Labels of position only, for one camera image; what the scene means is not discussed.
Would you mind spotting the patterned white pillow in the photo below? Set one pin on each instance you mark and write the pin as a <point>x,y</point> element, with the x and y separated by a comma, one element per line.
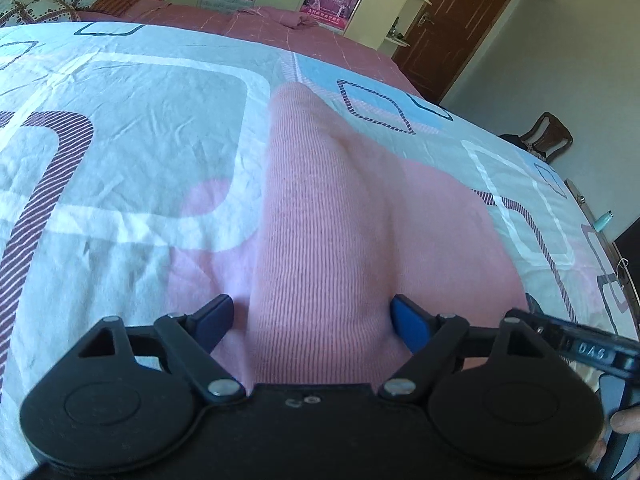
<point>47,7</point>

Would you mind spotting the brown wooden door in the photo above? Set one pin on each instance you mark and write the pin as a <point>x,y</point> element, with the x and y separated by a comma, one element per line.
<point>457,25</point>

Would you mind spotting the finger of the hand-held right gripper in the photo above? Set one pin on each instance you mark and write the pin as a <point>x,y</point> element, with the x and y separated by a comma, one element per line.
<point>532,319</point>

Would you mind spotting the person's right hand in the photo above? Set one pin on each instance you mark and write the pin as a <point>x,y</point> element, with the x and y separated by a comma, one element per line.
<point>627,422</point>

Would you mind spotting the patterned white bed sheet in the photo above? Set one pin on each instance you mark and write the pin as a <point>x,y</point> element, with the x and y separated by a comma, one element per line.
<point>125,160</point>

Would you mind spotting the dark wooden chair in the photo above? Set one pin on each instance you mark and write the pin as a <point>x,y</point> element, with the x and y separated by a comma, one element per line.
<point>542,137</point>

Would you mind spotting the pink knit sweater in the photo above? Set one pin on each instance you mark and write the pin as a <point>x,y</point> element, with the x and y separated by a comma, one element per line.
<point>320,240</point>

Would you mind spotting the cream corner shelf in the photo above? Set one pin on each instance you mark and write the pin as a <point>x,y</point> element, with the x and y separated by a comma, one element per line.
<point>415,5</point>

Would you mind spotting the small teal bottle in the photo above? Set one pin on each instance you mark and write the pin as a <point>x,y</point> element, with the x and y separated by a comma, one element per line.
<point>603,220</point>

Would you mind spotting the black furniture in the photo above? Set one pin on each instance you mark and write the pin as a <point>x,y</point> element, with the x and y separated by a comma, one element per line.
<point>630,270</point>

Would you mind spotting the pink checked bedspread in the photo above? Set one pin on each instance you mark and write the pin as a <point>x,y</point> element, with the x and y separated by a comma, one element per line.
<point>250,27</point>

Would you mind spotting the orange striped cushion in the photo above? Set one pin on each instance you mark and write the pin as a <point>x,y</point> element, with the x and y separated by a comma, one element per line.
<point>116,1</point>

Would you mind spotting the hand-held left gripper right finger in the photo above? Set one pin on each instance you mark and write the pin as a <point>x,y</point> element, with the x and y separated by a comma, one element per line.
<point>407,324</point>

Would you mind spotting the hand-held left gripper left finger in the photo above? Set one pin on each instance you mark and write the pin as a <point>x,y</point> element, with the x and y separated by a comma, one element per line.
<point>216,317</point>

